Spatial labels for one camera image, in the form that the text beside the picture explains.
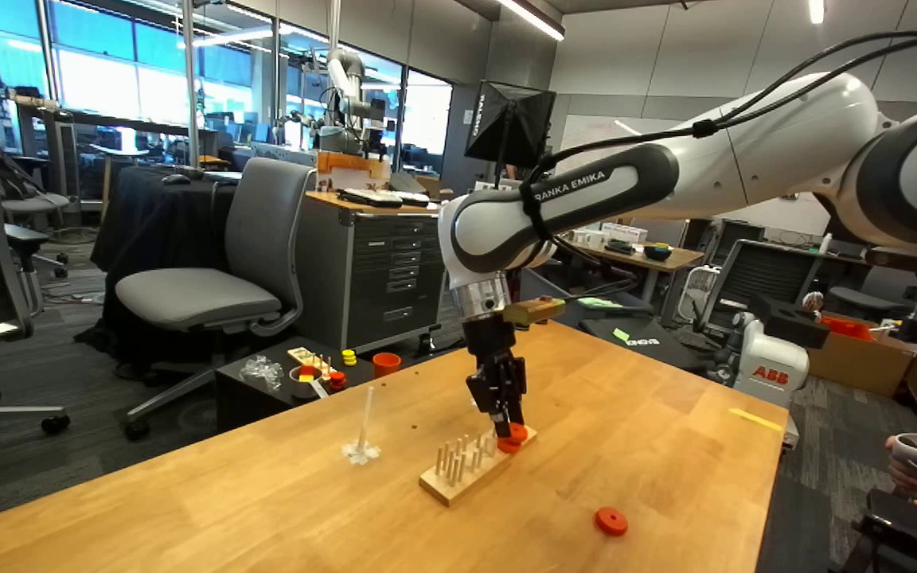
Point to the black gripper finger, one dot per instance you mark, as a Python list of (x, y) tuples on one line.
[(481, 396), (507, 412)]

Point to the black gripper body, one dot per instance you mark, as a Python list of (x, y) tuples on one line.
[(492, 348)]

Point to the orange disc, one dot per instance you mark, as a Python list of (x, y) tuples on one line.
[(509, 446), (608, 521), (513, 432)]

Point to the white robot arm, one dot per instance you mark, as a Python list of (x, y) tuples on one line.
[(815, 129)]

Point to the wooden peg board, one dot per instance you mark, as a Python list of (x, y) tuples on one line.
[(464, 466)]

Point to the grey metal cabinet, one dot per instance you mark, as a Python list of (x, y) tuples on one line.
[(370, 276)]

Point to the grey office chair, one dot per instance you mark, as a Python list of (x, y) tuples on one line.
[(256, 292)]

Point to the wrist camera wooden mount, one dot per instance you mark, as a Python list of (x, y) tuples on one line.
[(533, 310)]

